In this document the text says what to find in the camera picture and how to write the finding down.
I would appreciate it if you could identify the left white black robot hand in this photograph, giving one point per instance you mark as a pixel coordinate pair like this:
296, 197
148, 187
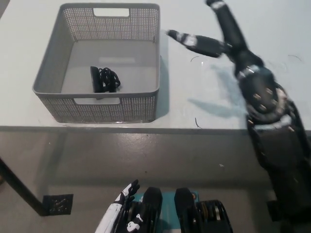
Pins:
114, 216

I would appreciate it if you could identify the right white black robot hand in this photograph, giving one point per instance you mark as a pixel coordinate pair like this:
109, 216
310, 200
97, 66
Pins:
262, 97

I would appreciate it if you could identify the black metal table leg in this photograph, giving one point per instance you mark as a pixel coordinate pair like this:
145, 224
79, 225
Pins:
22, 187

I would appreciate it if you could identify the grey perforated plastic basket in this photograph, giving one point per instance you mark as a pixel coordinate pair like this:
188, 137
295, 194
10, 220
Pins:
80, 63

